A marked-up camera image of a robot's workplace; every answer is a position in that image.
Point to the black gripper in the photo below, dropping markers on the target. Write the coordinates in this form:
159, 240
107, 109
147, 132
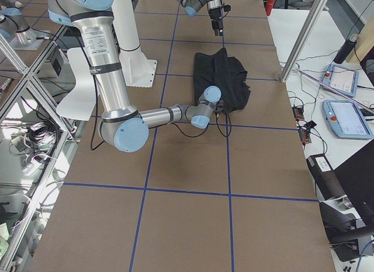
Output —
215, 14

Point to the black graphic t-shirt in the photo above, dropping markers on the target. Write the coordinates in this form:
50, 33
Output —
226, 73

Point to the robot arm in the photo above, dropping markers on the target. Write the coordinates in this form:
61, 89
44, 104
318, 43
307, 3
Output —
192, 7
113, 54

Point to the red fire extinguisher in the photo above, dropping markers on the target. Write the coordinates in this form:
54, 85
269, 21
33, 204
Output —
268, 7

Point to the orange power strip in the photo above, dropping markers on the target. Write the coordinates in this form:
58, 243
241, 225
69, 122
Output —
302, 125

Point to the black water bottle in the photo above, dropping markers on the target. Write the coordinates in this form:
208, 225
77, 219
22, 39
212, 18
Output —
346, 48

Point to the far teach pendant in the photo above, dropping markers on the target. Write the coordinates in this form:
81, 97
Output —
341, 79

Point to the teach pendant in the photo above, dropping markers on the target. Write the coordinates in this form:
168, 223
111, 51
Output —
346, 120
341, 79

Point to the near teach pendant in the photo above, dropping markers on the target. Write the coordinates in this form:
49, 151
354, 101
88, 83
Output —
346, 120

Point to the white chair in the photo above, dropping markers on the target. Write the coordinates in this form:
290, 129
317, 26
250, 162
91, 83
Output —
79, 103

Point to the dark brown box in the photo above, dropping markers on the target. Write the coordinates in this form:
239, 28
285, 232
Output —
326, 183

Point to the black monitor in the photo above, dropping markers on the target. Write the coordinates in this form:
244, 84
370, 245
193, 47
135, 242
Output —
355, 175

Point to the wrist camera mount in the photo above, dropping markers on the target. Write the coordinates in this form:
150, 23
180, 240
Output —
225, 8
219, 108

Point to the aluminium frame post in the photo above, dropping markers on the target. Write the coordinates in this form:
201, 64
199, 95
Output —
301, 40

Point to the aluminium cage frame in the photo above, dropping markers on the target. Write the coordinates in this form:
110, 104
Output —
37, 145

